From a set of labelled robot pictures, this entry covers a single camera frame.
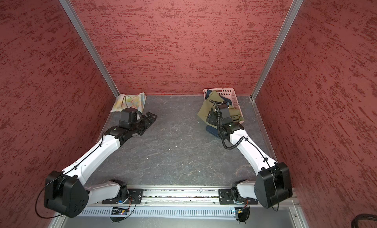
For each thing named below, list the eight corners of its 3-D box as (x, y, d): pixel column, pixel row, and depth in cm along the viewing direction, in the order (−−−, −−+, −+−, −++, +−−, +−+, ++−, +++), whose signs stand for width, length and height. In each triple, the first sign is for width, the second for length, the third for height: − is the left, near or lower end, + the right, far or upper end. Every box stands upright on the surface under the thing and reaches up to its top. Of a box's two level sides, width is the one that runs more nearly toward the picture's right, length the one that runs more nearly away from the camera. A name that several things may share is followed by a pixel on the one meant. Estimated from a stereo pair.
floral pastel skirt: (113, 112, 110) (111, 109, 108) (120, 94, 122) (119, 92, 120) (142, 112, 110) (141, 110, 108) (147, 95, 122) (146, 92, 120)
